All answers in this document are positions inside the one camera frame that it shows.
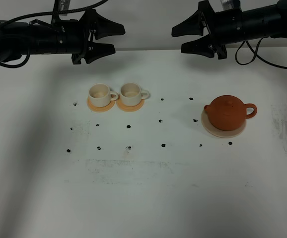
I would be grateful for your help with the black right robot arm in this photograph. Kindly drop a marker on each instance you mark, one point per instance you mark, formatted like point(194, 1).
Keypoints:
point(268, 21)

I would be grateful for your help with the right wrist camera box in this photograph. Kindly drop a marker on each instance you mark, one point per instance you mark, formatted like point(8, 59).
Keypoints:
point(230, 4)

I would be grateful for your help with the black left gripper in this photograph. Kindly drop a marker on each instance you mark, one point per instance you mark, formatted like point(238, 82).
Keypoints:
point(77, 36)

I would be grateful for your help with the white teacup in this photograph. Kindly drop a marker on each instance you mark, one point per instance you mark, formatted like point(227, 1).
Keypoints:
point(100, 95)
point(132, 94)

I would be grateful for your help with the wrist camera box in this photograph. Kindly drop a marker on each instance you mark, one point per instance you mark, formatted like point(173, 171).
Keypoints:
point(230, 4)
point(60, 5)

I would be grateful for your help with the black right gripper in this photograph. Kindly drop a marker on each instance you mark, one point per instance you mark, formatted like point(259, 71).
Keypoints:
point(222, 29)

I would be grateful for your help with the right white teacup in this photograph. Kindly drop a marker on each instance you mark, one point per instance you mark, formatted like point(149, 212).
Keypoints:
point(132, 94)

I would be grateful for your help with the brown clay teapot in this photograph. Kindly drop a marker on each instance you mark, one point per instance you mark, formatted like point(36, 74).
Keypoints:
point(228, 113)

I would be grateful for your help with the left white teacup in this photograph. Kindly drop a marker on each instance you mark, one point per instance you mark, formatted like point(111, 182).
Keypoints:
point(100, 95)

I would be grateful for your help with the left orange coaster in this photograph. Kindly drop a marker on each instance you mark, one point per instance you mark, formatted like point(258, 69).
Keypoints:
point(99, 109)

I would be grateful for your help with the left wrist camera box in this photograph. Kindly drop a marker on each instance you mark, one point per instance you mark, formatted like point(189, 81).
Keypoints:
point(60, 5)

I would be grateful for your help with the orange coaster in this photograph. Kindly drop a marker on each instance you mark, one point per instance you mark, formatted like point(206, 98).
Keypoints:
point(129, 109)
point(99, 109)

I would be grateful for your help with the right orange coaster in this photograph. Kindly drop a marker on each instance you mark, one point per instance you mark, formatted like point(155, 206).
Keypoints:
point(129, 109)

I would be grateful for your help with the beige round teapot saucer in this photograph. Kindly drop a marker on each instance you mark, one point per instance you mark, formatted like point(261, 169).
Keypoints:
point(217, 132)

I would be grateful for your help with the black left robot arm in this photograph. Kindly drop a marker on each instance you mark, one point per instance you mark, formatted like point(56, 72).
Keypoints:
point(20, 40)

